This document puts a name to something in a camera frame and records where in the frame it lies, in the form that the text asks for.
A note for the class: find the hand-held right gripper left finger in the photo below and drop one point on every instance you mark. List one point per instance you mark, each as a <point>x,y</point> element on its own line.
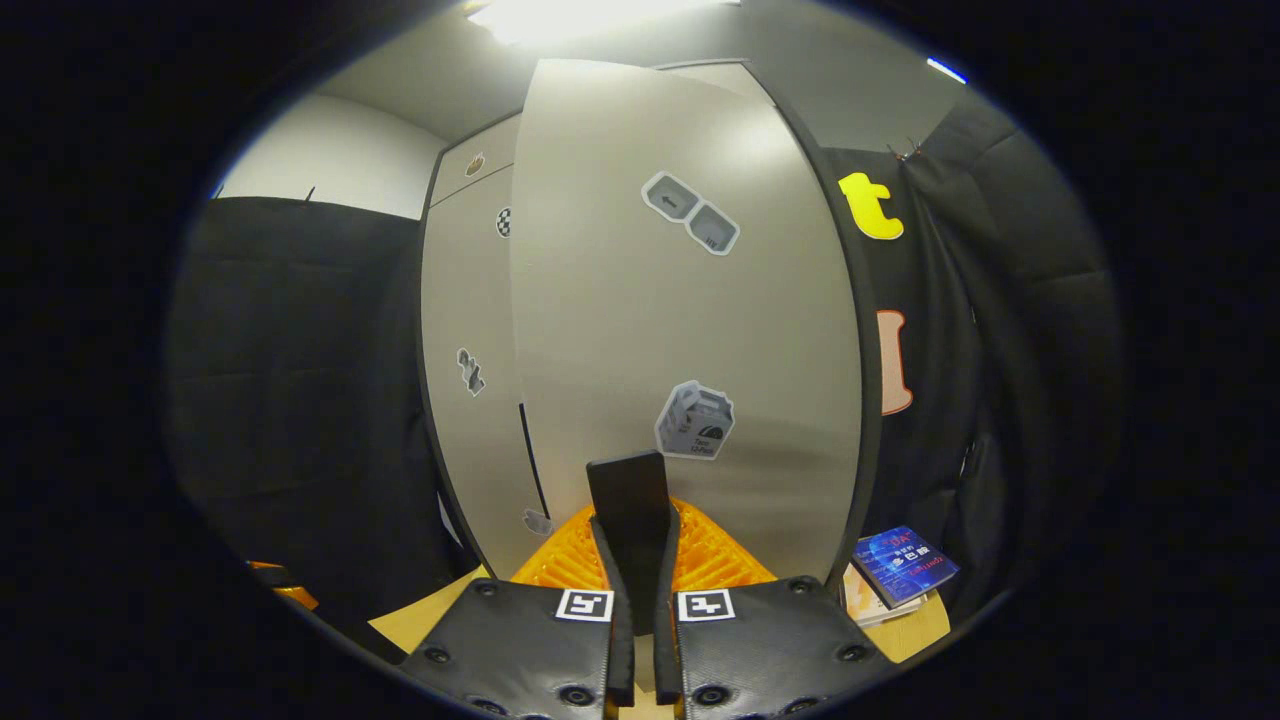
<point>622,650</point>

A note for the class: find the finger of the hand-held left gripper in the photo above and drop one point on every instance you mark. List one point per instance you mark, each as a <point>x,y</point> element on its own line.
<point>295,596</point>

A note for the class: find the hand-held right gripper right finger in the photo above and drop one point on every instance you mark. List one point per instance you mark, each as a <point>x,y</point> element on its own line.
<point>665,650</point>

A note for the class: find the white cabinet door keys sticker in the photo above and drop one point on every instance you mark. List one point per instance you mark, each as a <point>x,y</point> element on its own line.
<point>620,330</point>

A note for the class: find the white double-door shoe cabinet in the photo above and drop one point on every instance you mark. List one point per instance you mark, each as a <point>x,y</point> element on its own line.
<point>872,400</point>

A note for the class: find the white cabinet door checkered sticker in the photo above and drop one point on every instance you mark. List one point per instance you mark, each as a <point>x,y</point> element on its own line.
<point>470,300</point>

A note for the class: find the black backdrop cloth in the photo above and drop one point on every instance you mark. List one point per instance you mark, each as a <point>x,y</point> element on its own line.
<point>300,400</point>

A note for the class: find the blue book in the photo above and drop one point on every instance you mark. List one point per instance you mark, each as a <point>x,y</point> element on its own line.
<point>905,565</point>

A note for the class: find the black cloth clip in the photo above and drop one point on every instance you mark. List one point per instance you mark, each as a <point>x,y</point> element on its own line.
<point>905,150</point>

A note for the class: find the large ceiling light panel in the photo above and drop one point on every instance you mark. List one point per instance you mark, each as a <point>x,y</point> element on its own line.
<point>600,18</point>

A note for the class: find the small ceiling light panel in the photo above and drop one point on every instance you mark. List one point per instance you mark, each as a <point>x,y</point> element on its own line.
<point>946,70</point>

